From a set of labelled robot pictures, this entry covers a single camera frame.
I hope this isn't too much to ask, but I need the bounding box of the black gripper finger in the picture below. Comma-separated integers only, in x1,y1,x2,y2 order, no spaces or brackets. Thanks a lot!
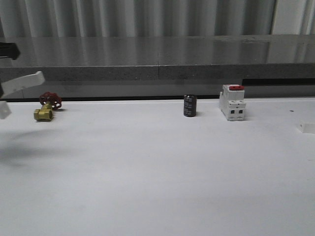
0,42,20,60

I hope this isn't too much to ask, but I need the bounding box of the brass valve red handwheel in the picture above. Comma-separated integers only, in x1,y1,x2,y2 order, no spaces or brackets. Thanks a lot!
33,92,62,121

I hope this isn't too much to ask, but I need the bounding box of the black cylindrical capacitor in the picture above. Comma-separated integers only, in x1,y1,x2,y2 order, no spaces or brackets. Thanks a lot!
183,94,197,117

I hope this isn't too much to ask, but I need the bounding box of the grey stone ledge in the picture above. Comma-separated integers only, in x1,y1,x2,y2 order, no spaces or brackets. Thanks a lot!
0,35,315,85

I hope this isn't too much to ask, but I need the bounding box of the white circuit breaker red switch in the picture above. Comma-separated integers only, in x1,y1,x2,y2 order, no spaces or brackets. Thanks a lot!
220,84,246,121

